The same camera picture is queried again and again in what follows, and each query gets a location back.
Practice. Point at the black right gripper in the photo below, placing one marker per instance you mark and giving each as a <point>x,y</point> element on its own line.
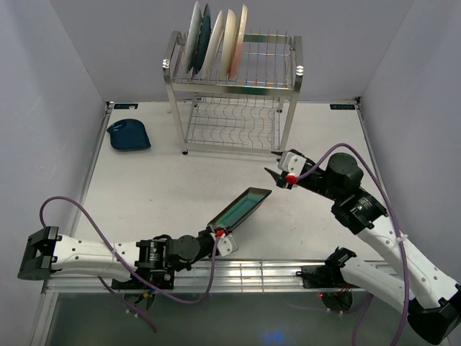
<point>277,178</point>

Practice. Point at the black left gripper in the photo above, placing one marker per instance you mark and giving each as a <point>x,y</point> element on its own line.
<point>208,232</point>

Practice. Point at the square black teal plate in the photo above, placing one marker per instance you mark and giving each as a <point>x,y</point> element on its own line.
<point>232,216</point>

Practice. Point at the cream and pink branch plate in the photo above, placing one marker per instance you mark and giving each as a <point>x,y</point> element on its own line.
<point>239,44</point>

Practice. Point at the white green red rimmed plate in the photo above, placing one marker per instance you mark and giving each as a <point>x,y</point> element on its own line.
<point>214,44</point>

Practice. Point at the cream bear plate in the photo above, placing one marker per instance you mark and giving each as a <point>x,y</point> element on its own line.
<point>228,45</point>

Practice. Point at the dark blue irregular dish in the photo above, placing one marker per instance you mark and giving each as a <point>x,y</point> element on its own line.
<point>128,135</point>

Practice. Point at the dark teal blossom plate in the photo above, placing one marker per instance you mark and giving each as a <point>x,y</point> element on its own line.
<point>203,41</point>

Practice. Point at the red and teal plate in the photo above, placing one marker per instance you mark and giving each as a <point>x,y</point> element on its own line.
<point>192,38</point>

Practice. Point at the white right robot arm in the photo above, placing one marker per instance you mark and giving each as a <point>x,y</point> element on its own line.
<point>428,298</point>

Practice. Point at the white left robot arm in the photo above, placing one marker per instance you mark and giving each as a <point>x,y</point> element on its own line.
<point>49,253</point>

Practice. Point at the stainless steel dish rack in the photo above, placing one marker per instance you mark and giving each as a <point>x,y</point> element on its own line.
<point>252,113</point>

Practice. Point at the left blue table label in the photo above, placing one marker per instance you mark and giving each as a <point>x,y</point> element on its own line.
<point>126,106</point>

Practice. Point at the aluminium front rail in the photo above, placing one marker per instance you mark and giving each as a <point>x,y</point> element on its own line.
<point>231,276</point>

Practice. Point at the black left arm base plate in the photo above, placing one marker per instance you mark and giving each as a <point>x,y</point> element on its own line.
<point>163,280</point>

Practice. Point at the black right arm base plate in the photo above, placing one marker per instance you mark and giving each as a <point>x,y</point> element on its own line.
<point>324,276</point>

